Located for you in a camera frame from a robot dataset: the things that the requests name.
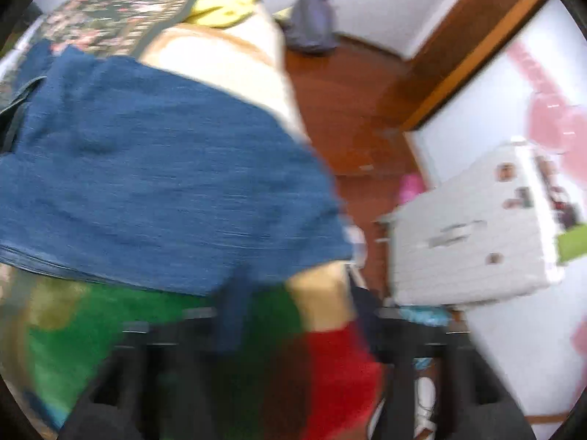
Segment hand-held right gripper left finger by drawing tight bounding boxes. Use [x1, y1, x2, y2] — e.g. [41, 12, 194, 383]
[59, 270, 251, 440]

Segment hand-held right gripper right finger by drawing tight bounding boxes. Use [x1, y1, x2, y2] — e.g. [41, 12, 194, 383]
[371, 307, 537, 440]

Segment blue denim jeans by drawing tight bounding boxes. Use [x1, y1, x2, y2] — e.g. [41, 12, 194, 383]
[0, 39, 354, 298]

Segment white shoe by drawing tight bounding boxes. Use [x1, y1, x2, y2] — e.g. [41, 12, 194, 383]
[415, 376, 436, 432]

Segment white suitcase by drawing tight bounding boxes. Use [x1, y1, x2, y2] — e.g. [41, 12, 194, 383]
[390, 140, 567, 305]

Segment pink bottle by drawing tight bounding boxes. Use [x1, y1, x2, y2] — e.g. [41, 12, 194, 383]
[397, 173, 425, 207]

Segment green box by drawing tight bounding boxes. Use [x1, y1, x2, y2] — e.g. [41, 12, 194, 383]
[557, 229, 587, 264]

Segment grey backpack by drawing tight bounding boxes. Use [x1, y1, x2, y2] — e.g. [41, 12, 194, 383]
[284, 0, 340, 53]

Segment dark floral blanket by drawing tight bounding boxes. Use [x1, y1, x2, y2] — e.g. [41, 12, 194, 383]
[0, 0, 225, 102]

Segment yellow cloth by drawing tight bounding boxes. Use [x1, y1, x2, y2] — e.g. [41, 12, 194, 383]
[186, 0, 260, 28]

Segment brown wooden door frame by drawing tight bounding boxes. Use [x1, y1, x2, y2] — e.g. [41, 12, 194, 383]
[380, 0, 558, 131]

